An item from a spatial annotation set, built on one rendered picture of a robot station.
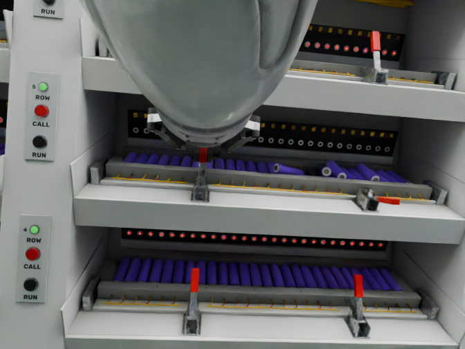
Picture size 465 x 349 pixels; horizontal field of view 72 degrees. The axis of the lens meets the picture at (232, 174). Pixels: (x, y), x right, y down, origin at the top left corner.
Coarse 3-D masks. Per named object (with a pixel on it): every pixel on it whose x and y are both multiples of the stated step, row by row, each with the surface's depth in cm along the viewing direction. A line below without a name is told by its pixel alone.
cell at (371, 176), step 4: (360, 164) 62; (356, 168) 63; (360, 168) 61; (364, 168) 60; (368, 168) 60; (360, 172) 61; (364, 172) 60; (368, 172) 59; (372, 172) 58; (364, 176) 60; (368, 176) 58; (372, 176) 57; (376, 176) 57; (368, 180) 58; (372, 180) 57; (376, 180) 57
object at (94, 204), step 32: (96, 160) 54; (352, 160) 67; (384, 160) 67; (416, 160) 64; (96, 192) 48; (128, 192) 49; (160, 192) 50; (448, 192) 55; (96, 224) 47; (128, 224) 48; (160, 224) 48; (192, 224) 48; (224, 224) 49; (256, 224) 49; (288, 224) 49; (320, 224) 50; (352, 224) 50; (384, 224) 50; (416, 224) 51; (448, 224) 51
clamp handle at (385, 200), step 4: (368, 192) 51; (372, 192) 50; (368, 196) 51; (380, 200) 47; (384, 200) 46; (388, 200) 45; (392, 200) 44; (396, 200) 44; (392, 204) 44; (396, 204) 44
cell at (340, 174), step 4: (328, 164) 62; (332, 164) 60; (336, 164) 61; (332, 168) 59; (336, 168) 58; (340, 168) 58; (332, 172) 59; (336, 172) 57; (340, 172) 57; (344, 172) 57; (336, 176) 57; (340, 176) 57; (344, 176) 57
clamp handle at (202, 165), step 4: (200, 148) 49; (204, 148) 50; (200, 152) 49; (204, 152) 49; (200, 156) 49; (204, 156) 49; (200, 160) 49; (204, 160) 49; (200, 164) 49; (204, 164) 49; (200, 168) 49; (204, 168) 49; (200, 172) 49; (204, 172) 49; (200, 176) 49; (204, 176) 49; (200, 180) 49; (204, 180) 49; (200, 184) 49
